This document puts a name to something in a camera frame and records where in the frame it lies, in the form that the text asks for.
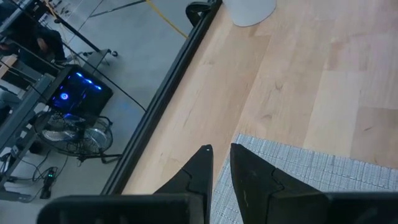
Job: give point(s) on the black floor fan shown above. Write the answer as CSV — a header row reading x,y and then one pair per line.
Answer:
x,y
93,137

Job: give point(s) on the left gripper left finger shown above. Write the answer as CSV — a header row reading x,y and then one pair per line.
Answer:
x,y
140,210

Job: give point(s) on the computer with blue lights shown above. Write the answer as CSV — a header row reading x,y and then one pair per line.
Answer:
x,y
93,93

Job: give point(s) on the black power strip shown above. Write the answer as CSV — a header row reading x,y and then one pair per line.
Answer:
x,y
48,183

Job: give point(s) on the person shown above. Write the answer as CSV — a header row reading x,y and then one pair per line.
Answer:
x,y
49,40

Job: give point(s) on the black aluminium table frame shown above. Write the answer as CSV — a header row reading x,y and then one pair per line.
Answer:
x,y
163,99

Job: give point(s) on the grey woven placemat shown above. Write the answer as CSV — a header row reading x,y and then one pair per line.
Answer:
x,y
311,174

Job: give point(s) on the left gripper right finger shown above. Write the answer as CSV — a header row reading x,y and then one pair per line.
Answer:
x,y
295,208

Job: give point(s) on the grey metal desk frame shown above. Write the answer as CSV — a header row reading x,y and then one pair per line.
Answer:
x,y
18,124

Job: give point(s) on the snake plant in white pot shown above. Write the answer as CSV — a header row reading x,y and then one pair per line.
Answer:
x,y
248,12

